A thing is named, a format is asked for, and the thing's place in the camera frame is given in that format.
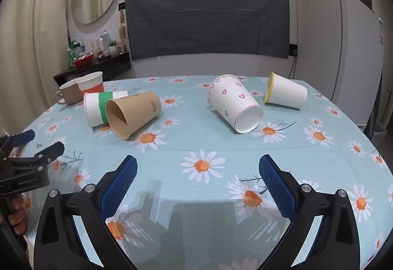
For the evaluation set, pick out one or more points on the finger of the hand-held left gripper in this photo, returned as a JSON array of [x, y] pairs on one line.
[[49, 152], [24, 136]]

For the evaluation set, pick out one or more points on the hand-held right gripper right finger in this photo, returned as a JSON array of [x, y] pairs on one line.
[[278, 187]]

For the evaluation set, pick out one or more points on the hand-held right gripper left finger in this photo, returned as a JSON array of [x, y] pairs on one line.
[[121, 187]]

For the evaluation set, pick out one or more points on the white cup with green band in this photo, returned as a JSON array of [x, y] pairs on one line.
[[92, 109]]

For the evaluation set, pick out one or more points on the brown paper cup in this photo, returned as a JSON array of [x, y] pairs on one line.
[[138, 113]]

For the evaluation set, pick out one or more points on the red and white paper cup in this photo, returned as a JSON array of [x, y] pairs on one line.
[[92, 86]]

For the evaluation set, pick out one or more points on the white cup with yellow rim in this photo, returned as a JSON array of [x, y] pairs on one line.
[[288, 93]]

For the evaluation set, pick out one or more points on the white cup with pink hearts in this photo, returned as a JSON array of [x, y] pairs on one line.
[[233, 101]]

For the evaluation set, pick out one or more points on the person's left hand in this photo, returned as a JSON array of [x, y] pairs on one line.
[[17, 214]]

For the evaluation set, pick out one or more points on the brown ceramic mug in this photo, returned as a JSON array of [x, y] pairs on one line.
[[70, 93]]

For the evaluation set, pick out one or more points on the blue daisy print tablecloth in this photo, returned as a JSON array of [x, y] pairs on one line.
[[190, 138]]

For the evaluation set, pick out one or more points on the beige curtain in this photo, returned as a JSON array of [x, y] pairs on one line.
[[30, 43]]

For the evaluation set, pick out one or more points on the red bowl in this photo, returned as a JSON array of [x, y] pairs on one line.
[[83, 61]]

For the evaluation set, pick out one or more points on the blue bowl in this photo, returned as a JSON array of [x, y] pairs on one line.
[[103, 58]]

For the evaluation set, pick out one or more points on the dark wooden shelf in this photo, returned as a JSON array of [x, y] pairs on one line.
[[116, 66]]

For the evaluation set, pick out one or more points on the small potted plant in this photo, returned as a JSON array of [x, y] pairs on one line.
[[113, 48]]

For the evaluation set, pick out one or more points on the white refrigerator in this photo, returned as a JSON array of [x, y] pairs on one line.
[[334, 49]]

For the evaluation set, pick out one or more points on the dark grey cloth cover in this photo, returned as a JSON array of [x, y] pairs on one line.
[[208, 18]]

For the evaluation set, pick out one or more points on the wall power outlet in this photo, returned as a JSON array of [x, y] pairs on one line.
[[293, 49]]

